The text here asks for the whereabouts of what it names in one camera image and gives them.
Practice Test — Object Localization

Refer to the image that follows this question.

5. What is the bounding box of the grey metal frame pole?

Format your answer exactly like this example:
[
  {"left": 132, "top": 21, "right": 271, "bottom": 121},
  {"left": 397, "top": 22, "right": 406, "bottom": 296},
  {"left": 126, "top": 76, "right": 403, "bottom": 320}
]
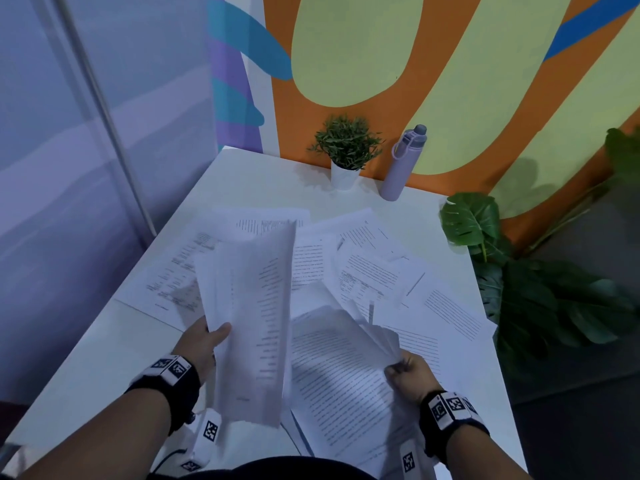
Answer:
[{"left": 29, "top": 0, "right": 159, "bottom": 241}]

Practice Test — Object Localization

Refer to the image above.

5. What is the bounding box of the pile of printed papers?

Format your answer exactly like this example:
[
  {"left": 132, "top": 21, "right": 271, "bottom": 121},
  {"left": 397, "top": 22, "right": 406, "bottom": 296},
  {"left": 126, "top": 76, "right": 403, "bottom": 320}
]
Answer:
[{"left": 115, "top": 205, "right": 499, "bottom": 425}]

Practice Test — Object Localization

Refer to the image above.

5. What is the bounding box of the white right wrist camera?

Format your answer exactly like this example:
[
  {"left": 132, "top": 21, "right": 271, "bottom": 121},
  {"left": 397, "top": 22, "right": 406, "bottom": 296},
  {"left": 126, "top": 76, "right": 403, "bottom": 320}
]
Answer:
[{"left": 399, "top": 439, "right": 436, "bottom": 480}]

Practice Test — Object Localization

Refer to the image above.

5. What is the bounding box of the thin paper sheaf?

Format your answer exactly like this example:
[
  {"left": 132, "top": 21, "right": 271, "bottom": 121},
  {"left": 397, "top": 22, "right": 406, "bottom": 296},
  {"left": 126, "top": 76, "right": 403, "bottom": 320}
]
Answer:
[{"left": 193, "top": 220, "right": 297, "bottom": 428}]

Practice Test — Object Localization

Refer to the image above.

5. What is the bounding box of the large green monstera plant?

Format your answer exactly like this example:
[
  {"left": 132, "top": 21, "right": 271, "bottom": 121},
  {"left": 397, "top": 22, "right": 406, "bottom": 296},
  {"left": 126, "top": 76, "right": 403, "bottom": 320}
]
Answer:
[{"left": 439, "top": 125, "right": 640, "bottom": 385}]

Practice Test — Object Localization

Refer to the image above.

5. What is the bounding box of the lilac water bottle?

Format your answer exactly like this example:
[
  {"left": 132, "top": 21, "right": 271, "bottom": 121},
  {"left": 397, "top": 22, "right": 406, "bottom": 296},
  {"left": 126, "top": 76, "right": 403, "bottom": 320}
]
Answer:
[{"left": 379, "top": 124, "right": 429, "bottom": 202}]

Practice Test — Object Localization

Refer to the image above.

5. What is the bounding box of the black left wrist strap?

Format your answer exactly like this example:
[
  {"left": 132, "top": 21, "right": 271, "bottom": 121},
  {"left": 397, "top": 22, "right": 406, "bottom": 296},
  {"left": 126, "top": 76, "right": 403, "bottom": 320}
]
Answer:
[{"left": 125, "top": 354, "right": 202, "bottom": 435}]

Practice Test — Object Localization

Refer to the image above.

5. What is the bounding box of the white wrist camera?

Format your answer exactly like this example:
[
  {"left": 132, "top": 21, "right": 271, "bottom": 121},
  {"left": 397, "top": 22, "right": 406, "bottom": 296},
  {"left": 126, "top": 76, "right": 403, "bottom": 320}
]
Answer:
[
  {"left": 179, "top": 408, "right": 223, "bottom": 473},
  {"left": 399, "top": 439, "right": 436, "bottom": 480}
]

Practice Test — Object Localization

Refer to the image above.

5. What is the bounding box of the person's right hand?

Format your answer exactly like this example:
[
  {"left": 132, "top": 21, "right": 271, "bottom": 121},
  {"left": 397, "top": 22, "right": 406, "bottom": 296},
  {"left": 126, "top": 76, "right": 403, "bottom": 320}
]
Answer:
[{"left": 383, "top": 350, "right": 443, "bottom": 407}]

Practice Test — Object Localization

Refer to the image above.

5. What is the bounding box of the black right wrist strap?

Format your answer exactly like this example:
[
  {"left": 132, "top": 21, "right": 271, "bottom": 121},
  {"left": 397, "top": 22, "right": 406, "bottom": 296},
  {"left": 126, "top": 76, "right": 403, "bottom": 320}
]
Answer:
[{"left": 419, "top": 390, "right": 491, "bottom": 465}]

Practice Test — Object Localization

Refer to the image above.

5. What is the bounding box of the person's left hand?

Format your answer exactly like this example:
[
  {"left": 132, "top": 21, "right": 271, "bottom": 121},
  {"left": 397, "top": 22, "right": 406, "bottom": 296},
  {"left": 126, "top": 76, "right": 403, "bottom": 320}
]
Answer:
[{"left": 171, "top": 315, "right": 233, "bottom": 385}]

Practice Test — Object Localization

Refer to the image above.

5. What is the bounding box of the small green plant white pot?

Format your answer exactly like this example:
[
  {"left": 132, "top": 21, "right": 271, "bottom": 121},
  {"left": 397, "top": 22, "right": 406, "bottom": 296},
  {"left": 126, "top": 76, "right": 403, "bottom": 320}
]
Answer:
[{"left": 307, "top": 114, "right": 385, "bottom": 191}]

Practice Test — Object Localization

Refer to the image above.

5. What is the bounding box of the person's left forearm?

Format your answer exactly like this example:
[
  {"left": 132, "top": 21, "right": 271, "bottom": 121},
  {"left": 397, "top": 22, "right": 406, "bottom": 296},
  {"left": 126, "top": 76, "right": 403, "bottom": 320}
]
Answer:
[{"left": 17, "top": 389, "right": 173, "bottom": 480}]

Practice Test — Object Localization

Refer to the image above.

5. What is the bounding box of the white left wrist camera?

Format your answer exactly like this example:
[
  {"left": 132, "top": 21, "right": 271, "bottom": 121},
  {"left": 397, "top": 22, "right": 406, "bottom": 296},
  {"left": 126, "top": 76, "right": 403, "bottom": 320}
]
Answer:
[{"left": 179, "top": 408, "right": 223, "bottom": 473}]

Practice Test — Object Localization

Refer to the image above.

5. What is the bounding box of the black left camera cable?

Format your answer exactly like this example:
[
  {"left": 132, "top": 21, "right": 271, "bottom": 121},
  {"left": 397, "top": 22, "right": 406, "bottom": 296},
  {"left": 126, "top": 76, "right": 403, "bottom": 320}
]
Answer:
[{"left": 149, "top": 447, "right": 190, "bottom": 475}]

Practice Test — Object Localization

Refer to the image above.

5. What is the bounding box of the person's black shirt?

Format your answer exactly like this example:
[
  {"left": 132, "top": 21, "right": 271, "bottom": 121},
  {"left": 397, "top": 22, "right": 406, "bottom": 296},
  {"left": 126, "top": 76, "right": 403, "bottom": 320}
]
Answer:
[{"left": 182, "top": 455, "right": 376, "bottom": 480}]

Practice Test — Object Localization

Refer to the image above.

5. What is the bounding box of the black wrist strap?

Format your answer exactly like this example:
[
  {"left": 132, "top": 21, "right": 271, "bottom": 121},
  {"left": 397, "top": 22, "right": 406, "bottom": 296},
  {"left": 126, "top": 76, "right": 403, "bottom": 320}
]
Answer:
[
  {"left": 125, "top": 354, "right": 202, "bottom": 435},
  {"left": 419, "top": 390, "right": 491, "bottom": 465}
]

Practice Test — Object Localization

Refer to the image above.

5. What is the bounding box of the white table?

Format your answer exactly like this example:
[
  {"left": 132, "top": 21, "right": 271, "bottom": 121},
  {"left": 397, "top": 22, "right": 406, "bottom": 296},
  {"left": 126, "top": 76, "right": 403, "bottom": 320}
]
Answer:
[{"left": 0, "top": 146, "right": 530, "bottom": 480}]

